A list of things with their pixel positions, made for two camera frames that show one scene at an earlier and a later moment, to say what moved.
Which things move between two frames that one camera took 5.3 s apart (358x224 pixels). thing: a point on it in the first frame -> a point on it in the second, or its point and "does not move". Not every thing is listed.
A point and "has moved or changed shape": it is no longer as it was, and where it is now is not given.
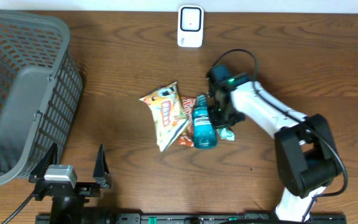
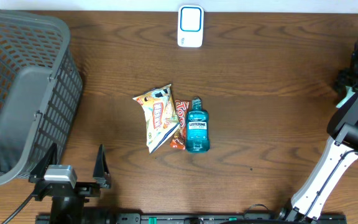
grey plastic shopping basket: (31, 84) does not move
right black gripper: (217, 123) -> (342, 78)
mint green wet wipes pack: (226, 134) -> (350, 93)
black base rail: (191, 218) does not move
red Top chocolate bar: (186, 139) -> (179, 139)
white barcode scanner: (191, 26) does not move
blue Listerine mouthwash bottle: (204, 135) has moved or changed shape
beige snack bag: (169, 114) has moved or changed shape
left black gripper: (102, 177) does not move
